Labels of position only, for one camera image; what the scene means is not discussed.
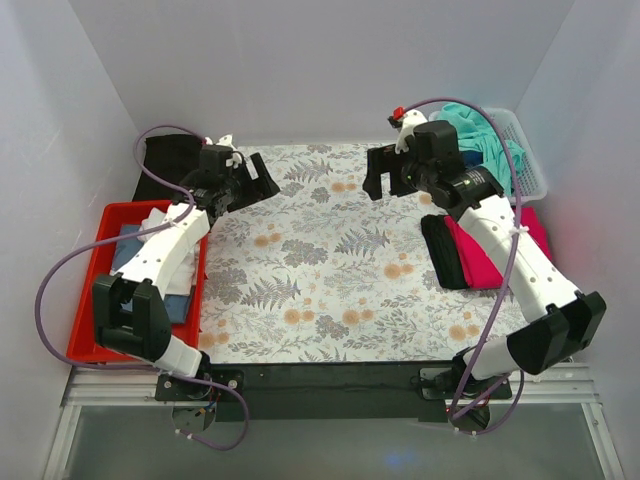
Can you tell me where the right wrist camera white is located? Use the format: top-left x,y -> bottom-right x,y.
388,107 -> 427,154

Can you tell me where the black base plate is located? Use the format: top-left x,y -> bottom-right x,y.
154,360 -> 514,424

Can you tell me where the aluminium frame rail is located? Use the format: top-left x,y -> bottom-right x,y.
43,363 -> 624,479

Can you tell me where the red t shirt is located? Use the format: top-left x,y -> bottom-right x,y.
443,207 -> 554,290

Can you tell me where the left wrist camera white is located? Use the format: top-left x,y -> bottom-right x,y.
204,134 -> 235,149

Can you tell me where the white plastic basket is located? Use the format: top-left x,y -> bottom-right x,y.
428,108 -> 547,203

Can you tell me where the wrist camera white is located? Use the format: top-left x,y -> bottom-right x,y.
388,107 -> 427,154
204,134 -> 235,149

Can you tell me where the dark blue t shirt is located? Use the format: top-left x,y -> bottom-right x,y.
461,150 -> 484,169

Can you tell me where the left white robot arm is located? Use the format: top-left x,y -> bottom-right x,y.
91,143 -> 280,378

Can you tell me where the black cloth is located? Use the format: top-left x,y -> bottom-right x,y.
420,215 -> 469,290
132,134 -> 202,202

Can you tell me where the folded white t shirt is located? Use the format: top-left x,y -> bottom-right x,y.
137,204 -> 210,297

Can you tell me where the teal t shirt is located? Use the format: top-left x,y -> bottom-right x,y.
435,103 -> 513,194

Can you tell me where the black cloth back left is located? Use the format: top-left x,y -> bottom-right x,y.
132,134 -> 202,202

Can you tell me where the black cloth right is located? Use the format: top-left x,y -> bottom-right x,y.
420,215 -> 469,290

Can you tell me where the folded blue t shirt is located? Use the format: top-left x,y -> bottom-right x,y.
110,237 -> 196,325

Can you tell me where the red plastic tray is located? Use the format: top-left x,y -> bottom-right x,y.
66,200 -> 208,364

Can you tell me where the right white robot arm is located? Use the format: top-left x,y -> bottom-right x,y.
363,111 -> 606,392

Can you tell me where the floral patterned mat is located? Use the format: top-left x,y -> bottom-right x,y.
199,145 -> 525,363

